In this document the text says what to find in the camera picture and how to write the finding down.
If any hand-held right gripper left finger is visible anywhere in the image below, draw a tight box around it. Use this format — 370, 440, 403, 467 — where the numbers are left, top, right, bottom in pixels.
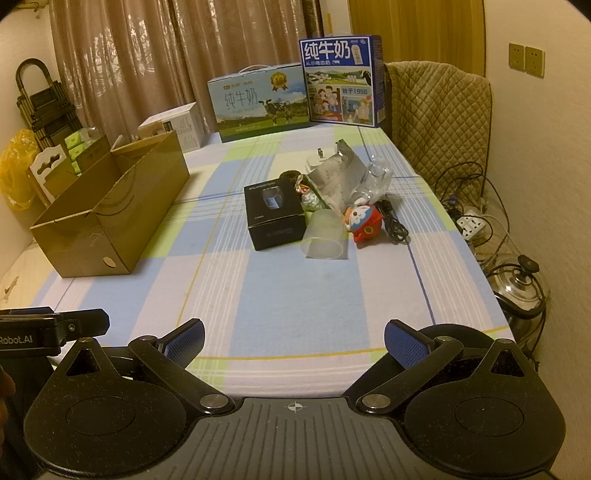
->
58, 318, 236, 415

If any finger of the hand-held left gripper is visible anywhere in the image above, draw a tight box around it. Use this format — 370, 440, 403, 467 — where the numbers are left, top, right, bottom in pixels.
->
54, 309, 112, 346
0, 306, 54, 320

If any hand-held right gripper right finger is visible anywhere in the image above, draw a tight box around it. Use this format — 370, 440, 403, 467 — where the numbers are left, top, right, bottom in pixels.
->
355, 318, 532, 415

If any brown cardboard box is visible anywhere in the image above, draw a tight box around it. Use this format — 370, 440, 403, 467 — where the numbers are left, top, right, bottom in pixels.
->
30, 130, 191, 279

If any clear plastic container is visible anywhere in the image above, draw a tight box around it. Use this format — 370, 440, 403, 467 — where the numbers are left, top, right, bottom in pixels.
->
359, 154, 394, 205

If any silver foil bag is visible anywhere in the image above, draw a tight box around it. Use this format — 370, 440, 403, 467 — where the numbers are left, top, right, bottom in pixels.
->
307, 140, 371, 210

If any plaid tablecloth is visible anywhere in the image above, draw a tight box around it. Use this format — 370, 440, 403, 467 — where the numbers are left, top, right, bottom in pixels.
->
44, 124, 514, 404

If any red toy figure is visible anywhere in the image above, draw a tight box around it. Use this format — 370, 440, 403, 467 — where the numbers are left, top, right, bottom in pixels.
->
344, 203, 384, 244

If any white power strip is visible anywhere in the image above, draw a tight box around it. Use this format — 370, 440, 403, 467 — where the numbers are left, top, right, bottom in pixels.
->
456, 208, 491, 241

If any translucent plastic cup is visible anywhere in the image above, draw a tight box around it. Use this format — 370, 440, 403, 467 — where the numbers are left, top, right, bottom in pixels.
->
300, 210, 347, 260

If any white wooden chair back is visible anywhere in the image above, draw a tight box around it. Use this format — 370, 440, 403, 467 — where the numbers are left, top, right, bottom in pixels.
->
28, 143, 71, 205

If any yellow plastic bag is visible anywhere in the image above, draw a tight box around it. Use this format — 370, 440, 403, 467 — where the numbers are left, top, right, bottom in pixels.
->
0, 129, 40, 212

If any black product box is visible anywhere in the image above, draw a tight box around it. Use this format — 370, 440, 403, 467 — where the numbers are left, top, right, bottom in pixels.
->
243, 180, 308, 252

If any stack of green boxes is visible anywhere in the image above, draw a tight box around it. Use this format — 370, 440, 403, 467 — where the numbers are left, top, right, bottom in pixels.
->
64, 131, 108, 177

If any small snack packet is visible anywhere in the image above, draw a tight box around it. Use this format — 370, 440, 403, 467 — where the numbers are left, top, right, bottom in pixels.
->
294, 173, 321, 212

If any black folding cart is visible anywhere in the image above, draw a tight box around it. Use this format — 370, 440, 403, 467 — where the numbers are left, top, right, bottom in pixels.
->
16, 58, 80, 144

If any white cardboard box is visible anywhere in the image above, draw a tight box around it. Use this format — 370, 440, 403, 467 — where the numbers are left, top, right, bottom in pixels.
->
137, 102, 206, 151

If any quilted chair cover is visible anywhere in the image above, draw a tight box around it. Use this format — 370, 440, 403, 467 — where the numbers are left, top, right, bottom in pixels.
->
385, 62, 493, 186

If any light blue milk carton box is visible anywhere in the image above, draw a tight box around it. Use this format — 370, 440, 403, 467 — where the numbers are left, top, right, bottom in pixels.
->
206, 65, 310, 143

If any dark blue milk carton box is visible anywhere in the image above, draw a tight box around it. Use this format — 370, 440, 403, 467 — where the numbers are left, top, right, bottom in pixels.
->
298, 35, 385, 129

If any brown curtain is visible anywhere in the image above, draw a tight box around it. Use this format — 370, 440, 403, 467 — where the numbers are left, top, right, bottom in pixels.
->
48, 0, 324, 139

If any yellow curtain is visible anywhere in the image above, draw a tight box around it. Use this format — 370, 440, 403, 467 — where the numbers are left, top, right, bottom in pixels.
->
347, 0, 486, 77

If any black cable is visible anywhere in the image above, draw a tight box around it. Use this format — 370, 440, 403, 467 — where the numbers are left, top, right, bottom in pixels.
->
378, 195, 412, 245

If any tangle of cables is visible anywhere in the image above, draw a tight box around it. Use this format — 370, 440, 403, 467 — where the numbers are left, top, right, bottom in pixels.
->
435, 161, 525, 278

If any wall socket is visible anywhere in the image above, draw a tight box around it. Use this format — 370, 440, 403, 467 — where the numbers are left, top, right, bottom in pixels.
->
525, 45, 546, 77
508, 42, 527, 73

